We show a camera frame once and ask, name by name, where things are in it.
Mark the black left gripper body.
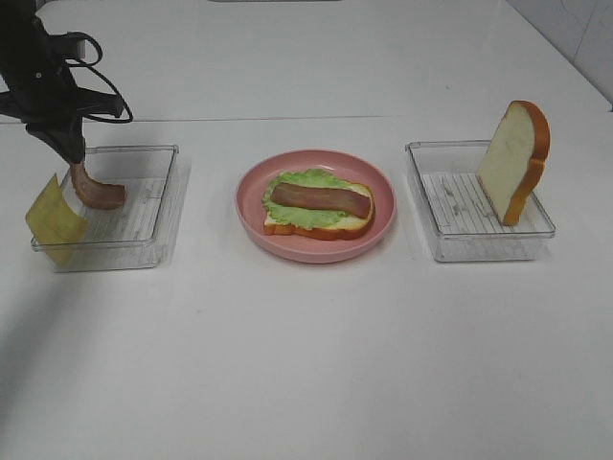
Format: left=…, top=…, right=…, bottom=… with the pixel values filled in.
left=1, top=13, right=123, bottom=124

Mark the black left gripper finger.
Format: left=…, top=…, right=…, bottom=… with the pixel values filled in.
left=26, top=125, right=67, bottom=161
left=57, top=117, right=85, bottom=164

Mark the curved bacon strip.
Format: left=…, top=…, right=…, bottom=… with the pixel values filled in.
left=70, top=162, right=126, bottom=210

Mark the green lettuce leaf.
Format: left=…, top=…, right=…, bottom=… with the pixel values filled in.
left=262, top=169, right=360, bottom=230

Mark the bread slice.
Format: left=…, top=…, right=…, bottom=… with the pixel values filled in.
left=477, top=100, right=551, bottom=226
left=263, top=182, right=375, bottom=241

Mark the yellow cheese slice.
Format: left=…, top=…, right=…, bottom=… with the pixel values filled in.
left=25, top=173, right=88, bottom=266

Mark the clear left ingredient tray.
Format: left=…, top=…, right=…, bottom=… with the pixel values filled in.
left=31, top=145, right=190, bottom=272

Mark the pink round plate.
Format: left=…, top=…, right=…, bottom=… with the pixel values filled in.
left=236, top=149, right=397, bottom=264

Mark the clear right bread tray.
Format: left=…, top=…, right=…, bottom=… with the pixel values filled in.
left=405, top=140, right=556, bottom=263

